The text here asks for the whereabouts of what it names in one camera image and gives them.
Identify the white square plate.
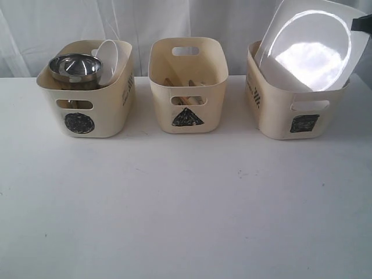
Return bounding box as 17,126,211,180
254,1,369,92

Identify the steel table knife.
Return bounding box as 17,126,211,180
188,80,205,105

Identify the wooden chopstick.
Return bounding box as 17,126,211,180
163,78,175,87
171,96,203,105

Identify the white ceramic bowl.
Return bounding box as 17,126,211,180
95,40,119,87

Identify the steel mug with handle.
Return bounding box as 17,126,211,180
56,78,99,91

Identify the stainless steel bowl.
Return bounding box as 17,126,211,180
48,53,103,83

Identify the small steel cup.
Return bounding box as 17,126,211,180
67,100,78,106

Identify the cream bin with square mark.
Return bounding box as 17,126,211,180
245,41,350,140

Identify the cream bin with triangle mark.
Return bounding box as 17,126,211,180
148,37,228,134

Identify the cream bin with circle mark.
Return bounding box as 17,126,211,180
36,40,135,138

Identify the white curtain backdrop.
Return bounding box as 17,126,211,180
0,0,372,78

